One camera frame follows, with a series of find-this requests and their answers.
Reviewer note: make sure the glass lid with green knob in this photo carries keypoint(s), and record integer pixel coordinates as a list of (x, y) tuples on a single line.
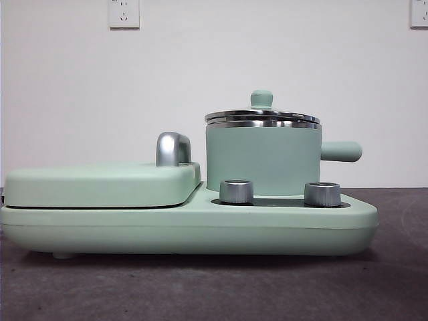
[(261, 98)]

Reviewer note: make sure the pale green breakfast machine base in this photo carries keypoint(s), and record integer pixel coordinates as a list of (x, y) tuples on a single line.
[(200, 230)]

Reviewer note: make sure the silver control knob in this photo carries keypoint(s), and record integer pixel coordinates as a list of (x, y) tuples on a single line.
[(235, 192), (322, 194)]

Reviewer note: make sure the pale green steamer pot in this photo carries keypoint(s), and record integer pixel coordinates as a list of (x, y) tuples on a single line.
[(261, 157)]

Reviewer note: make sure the white wall socket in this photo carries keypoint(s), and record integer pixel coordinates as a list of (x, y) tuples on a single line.
[(419, 13), (123, 15)]

